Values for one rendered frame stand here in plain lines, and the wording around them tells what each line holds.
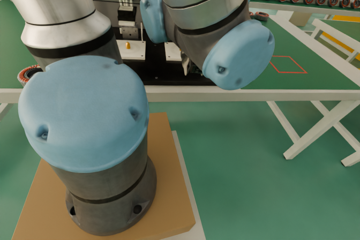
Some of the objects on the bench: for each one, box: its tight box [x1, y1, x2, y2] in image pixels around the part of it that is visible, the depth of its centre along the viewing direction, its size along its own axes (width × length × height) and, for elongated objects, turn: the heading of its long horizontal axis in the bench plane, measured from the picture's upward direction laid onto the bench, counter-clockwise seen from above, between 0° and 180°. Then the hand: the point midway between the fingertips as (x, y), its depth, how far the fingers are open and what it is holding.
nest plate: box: [116, 40, 146, 60], centre depth 76 cm, size 15×15×1 cm
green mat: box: [241, 17, 360, 90], centre depth 106 cm, size 94×61×1 cm, turn 1°
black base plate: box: [113, 27, 217, 86], centre depth 81 cm, size 47×64×2 cm
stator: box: [17, 64, 44, 87], centre depth 59 cm, size 11×11×4 cm
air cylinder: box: [122, 24, 139, 39], centre depth 85 cm, size 5×8×6 cm
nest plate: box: [164, 42, 182, 61], centre depth 80 cm, size 15×15×1 cm
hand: (190, 65), depth 60 cm, fingers open, 3 cm apart
